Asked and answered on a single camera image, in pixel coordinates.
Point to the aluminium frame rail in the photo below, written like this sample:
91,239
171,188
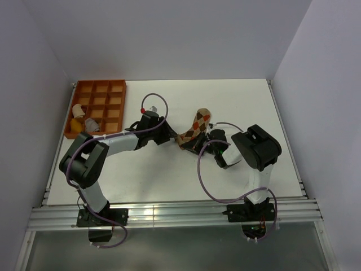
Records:
178,214

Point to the orange compartment tray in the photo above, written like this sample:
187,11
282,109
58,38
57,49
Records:
101,100

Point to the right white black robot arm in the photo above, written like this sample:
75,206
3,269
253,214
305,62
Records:
259,149

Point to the black box under rail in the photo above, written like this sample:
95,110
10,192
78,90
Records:
100,236

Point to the grey sock red stripes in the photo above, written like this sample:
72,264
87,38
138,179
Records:
91,126

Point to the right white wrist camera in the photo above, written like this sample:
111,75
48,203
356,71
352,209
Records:
212,126

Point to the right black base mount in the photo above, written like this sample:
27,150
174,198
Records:
248,212

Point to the rolled yellow sock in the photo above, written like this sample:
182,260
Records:
75,126

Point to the tan argyle sock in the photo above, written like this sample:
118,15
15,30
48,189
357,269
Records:
199,125

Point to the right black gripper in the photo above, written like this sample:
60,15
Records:
194,145

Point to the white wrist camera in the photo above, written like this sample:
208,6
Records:
151,109
212,126

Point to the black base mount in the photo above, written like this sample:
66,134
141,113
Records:
248,212
112,217

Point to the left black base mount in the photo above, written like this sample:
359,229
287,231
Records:
112,217

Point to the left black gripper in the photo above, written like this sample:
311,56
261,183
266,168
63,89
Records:
167,133

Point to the rolled beige sock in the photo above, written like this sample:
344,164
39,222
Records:
77,111

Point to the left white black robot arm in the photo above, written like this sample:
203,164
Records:
83,162

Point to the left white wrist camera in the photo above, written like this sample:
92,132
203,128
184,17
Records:
151,109

